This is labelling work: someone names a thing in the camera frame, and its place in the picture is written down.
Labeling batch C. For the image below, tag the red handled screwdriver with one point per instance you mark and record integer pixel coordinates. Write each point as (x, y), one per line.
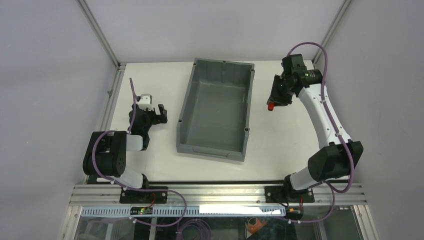
(270, 106)

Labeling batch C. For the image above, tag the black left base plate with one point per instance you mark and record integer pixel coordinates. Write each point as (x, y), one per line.
(158, 196)

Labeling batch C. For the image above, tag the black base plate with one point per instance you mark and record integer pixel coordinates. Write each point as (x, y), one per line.
(158, 196)
(275, 195)

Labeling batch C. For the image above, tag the left aluminium frame post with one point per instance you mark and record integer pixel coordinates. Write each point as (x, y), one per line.
(86, 10)

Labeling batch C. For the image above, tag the aluminium frame post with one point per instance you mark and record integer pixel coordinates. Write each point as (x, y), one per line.
(337, 20)
(86, 10)

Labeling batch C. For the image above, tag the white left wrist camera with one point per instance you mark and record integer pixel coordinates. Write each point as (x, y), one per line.
(144, 102)

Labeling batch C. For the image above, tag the white slotted cable duct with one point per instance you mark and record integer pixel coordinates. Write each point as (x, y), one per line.
(204, 210)

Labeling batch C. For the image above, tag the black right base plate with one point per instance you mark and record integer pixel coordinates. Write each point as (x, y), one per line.
(275, 195)

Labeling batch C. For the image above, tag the grey plastic storage bin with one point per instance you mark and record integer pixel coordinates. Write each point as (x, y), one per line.
(215, 114)

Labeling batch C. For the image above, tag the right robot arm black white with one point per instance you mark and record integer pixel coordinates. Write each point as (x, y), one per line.
(338, 154)

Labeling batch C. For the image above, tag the right aluminium frame post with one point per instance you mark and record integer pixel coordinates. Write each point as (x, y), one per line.
(337, 20)

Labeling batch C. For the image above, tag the orange object below table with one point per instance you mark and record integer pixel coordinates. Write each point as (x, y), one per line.
(253, 225)

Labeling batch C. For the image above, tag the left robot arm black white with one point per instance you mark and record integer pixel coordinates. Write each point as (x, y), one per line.
(106, 154)

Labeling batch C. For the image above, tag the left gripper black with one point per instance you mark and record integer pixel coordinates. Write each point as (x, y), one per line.
(154, 117)

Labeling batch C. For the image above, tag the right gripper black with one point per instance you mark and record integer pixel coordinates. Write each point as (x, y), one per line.
(276, 93)

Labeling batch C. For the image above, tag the aluminium mounting rail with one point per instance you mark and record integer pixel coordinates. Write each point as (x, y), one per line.
(91, 195)

